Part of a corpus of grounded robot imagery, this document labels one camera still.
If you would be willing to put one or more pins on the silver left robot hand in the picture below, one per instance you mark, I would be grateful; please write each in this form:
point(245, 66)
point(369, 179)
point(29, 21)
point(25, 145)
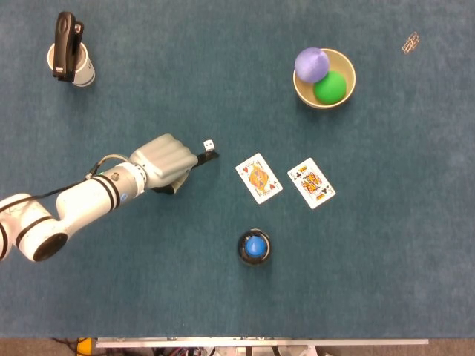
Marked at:
point(167, 161)

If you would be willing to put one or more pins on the white die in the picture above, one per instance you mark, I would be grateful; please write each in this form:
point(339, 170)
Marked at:
point(208, 145)

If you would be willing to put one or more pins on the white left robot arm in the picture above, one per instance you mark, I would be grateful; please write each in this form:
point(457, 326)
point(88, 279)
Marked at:
point(74, 207)

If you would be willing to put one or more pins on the hearts playing card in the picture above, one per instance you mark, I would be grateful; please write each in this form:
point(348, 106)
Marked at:
point(258, 178)

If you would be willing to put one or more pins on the white paper cup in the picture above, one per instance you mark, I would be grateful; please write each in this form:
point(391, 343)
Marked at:
point(84, 68)

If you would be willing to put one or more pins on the clubs king playing card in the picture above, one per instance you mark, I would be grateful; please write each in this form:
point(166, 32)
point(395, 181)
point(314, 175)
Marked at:
point(311, 183)

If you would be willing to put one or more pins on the black stapler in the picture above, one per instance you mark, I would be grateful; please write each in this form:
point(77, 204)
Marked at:
point(67, 44)

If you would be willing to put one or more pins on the purple ball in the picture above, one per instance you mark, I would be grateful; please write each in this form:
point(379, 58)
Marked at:
point(311, 64)

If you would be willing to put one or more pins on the green ball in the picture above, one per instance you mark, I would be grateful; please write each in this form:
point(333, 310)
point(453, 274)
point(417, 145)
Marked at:
point(329, 87)

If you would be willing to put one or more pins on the beige bowl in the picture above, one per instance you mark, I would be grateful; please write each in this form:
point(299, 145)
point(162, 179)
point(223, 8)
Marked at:
point(349, 79)

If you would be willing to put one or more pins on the yellow object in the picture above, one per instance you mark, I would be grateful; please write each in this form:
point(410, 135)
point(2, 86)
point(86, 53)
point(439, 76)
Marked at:
point(84, 346)

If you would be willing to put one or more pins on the metal paper clips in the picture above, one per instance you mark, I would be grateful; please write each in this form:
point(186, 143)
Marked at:
point(410, 43)

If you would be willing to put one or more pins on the aluminium frame rail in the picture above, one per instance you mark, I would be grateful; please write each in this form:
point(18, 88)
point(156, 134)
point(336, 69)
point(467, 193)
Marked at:
point(259, 342)

